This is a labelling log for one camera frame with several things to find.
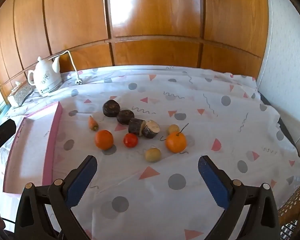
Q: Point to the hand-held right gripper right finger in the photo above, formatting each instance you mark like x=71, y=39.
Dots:
x=215, y=183

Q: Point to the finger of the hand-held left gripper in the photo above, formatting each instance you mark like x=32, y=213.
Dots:
x=2, y=135

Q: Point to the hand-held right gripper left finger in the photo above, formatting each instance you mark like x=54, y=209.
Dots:
x=78, y=182

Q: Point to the pink shallow cardboard tray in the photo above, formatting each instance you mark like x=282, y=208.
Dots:
x=27, y=150

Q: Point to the orange without stem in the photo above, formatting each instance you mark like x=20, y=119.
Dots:
x=104, y=140

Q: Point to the orange with thin stem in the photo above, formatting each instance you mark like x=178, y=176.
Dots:
x=176, y=142

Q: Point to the small carrot piece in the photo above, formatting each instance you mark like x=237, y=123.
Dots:
x=93, y=123

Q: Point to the red tomato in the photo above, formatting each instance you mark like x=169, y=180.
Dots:
x=130, y=140

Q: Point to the small yellow-green fruit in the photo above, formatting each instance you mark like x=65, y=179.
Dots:
x=152, y=155
x=173, y=128

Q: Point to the dark cylindrical root piece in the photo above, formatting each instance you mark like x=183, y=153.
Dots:
x=136, y=127

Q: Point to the oval dark root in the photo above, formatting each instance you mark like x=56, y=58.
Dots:
x=125, y=117

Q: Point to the large round dark root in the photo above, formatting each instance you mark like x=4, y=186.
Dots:
x=111, y=108

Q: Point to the dark root piece pale face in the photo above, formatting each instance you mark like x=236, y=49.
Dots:
x=152, y=128

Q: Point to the white patterned tablecloth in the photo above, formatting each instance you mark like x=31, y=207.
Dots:
x=190, y=170

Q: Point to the silver embossed tissue box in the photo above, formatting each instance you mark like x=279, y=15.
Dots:
x=20, y=93

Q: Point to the grey kettle base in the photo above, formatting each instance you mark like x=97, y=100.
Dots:
x=50, y=92

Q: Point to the white ceramic electric kettle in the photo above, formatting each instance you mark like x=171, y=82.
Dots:
x=46, y=76

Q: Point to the wicker chair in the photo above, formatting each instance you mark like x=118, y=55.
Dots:
x=295, y=210

